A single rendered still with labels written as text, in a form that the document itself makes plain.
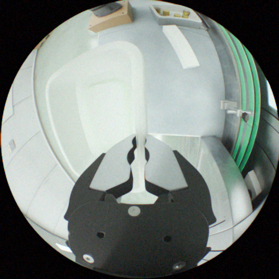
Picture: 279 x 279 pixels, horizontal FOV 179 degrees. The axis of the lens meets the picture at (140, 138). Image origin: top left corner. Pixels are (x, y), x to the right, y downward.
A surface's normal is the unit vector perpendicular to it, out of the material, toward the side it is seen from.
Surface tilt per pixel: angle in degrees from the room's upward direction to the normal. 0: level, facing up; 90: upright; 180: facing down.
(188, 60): 0
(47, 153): 90
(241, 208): 90
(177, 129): 0
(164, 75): 0
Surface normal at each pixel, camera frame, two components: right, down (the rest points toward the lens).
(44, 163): 0.97, -0.09
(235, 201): -0.20, -0.86
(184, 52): -0.17, 0.50
